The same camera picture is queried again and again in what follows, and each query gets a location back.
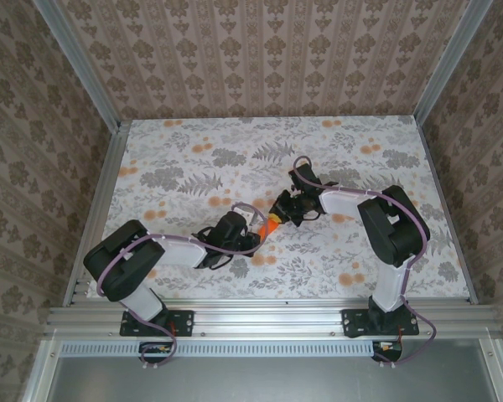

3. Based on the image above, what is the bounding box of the aluminium frame cross rail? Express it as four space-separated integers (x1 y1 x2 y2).
44 304 502 338

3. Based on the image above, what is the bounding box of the right gripper thin black cable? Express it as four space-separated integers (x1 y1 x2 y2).
295 209 322 229

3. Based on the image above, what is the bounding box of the grey slotted cable duct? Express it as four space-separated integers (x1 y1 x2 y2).
60 339 403 358

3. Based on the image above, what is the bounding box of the floral patterned table cover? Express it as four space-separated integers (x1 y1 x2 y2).
86 116 474 302

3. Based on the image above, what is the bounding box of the orange paper sheet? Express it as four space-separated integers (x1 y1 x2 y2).
257 213 283 240

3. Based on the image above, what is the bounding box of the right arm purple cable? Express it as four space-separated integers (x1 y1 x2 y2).
291 155 439 370

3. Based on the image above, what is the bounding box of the gripper thin black cable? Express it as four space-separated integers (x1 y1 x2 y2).
295 209 322 229
205 253 234 271

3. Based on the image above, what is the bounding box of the grey sheet metal panel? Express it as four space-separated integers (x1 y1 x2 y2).
20 338 503 402

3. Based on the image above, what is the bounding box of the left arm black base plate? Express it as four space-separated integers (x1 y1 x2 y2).
120 308 195 338

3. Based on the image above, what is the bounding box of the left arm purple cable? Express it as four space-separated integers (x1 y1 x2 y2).
96 202 267 372

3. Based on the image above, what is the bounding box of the aluminium frame post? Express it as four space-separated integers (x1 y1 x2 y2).
413 0 494 123
33 0 123 131

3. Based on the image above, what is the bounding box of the black connector board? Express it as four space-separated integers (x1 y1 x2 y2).
371 341 404 364
138 341 178 364

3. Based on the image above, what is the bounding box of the aluminium table side rail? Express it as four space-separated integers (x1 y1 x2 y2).
62 120 132 309

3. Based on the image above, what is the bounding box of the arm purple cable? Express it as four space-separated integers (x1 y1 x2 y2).
291 155 439 370
96 202 267 372

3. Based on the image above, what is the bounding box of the left gripper thin black cable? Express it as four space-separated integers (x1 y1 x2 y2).
205 253 234 271

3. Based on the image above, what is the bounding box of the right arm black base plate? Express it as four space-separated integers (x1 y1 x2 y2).
341 308 420 338

